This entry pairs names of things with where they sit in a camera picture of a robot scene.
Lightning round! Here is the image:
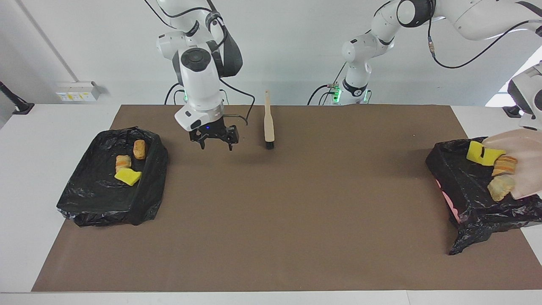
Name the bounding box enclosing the white wall socket box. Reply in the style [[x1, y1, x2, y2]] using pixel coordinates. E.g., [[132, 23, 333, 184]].
[[56, 81, 101, 102]]

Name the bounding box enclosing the orange toasted bread piece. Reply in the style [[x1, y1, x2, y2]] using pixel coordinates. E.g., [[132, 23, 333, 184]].
[[492, 155, 518, 177]]

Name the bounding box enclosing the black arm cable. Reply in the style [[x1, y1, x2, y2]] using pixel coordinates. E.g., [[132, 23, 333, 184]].
[[427, 11, 542, 69], [144, 0, 256, 126]]

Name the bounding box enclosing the brown table mat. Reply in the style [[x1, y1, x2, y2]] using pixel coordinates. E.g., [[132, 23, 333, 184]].
[[32, 105, 542, 292]]

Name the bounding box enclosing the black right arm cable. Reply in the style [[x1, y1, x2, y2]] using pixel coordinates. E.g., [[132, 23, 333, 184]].
[[144, 0, 256, 126]]

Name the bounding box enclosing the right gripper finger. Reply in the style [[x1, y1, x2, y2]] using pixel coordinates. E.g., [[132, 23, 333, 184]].
[[189, 130, 207, 150], [227, 125, 240, 151]]

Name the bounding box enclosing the black bag lined pink bin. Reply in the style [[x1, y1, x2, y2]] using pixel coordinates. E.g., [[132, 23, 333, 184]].
[[426, 136, 542, 255]]

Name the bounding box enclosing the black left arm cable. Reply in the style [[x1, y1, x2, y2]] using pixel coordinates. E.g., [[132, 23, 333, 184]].
[[427, 11, 542, 69]]

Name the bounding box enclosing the pale bread piece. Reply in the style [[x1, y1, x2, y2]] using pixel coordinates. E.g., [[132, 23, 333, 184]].
[[487, 175, 517, 202]]

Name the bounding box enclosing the beige plastic dustpan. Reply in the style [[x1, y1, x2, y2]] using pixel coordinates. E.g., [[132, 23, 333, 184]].
[[483, 129, 542, 199]]

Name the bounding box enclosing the notched yellow sponge piece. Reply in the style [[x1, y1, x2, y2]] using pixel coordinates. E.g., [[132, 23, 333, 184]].
[[466, 141, 507, 166]]

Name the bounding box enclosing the beige hand brush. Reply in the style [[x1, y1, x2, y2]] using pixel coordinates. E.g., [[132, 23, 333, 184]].
[[264, 90, 275, 150]]

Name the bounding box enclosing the large yellow green sponge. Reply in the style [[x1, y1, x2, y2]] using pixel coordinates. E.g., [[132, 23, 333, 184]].
[[114, 168, 142, 186]]

